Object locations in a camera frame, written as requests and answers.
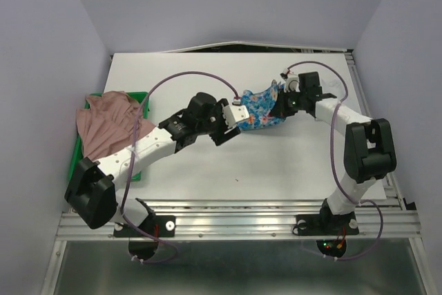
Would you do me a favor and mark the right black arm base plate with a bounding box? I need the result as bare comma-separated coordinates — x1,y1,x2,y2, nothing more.
296,213,360,237

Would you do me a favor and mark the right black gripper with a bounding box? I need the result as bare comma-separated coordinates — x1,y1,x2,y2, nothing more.
269,87,307,117

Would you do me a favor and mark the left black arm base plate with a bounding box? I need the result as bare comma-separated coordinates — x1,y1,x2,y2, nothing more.
111,214,176,238

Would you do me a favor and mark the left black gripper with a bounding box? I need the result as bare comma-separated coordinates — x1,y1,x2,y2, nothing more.
197,99,240,146

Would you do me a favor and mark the pink skirt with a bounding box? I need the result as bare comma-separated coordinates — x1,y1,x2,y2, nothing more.
75,90,158,182

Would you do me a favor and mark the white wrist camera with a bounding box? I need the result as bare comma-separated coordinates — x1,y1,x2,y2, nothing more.
280,68,299,93
222,104,249,129

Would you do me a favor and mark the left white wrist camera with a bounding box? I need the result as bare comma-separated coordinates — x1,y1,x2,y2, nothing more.
222,104,249,129

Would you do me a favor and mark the aluminium table frame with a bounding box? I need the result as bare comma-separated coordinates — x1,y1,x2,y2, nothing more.
41,48,439,295

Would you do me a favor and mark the green plastic bin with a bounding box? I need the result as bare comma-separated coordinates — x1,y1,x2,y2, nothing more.
66,91,151,185

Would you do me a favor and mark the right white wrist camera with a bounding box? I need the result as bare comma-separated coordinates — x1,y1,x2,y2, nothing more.
280,68,299,93

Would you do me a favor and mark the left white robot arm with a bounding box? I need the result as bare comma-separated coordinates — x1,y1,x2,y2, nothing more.
65,93,249,236

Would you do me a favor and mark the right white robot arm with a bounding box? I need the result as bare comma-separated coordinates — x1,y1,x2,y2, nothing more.
269,71,397,233

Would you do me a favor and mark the blue floral skirt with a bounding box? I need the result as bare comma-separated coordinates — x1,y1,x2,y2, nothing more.
238,80,286,131

